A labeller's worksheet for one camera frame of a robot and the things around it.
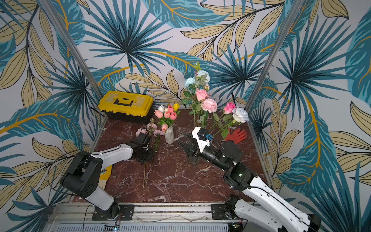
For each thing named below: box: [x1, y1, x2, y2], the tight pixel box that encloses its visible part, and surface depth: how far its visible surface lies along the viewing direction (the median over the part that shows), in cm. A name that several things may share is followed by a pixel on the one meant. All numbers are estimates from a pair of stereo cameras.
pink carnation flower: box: [153, 129, 165, 152], surface depth 102 cm
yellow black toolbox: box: [98, 90, 155, 123], surface depth 102 cm
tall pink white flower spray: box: [181, 61, 218, 128], surface depth 70 cm
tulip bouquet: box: [154, 103, 181, 133], surface depth 77 cm
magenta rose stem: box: [210, 101, 237, 132], surface depth 65 cm
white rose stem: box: [213, 107, 250, 140], surface depth 61 cm
